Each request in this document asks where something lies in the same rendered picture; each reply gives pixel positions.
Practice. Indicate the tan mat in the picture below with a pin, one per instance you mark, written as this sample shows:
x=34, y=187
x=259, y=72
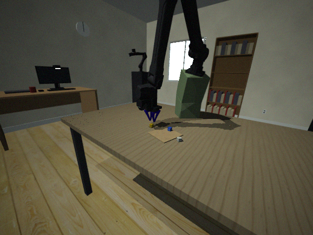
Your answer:
x=164, y=135

